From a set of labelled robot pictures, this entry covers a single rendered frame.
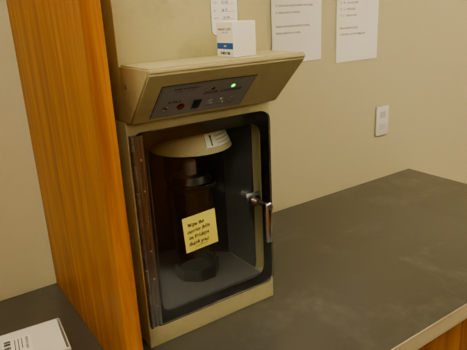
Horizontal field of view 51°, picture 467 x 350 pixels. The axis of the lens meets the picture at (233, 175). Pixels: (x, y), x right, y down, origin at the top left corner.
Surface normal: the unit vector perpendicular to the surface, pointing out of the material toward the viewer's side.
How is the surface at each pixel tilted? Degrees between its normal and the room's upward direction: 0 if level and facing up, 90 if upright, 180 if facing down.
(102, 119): 90
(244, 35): 90
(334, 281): 0
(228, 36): 90
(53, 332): 0
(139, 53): 90
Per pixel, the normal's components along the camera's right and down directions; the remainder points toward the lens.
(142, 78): -0.82, 0.22
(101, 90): 0.57, 0.23
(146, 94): 0.43, 0.83
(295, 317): -0.04, -0.95
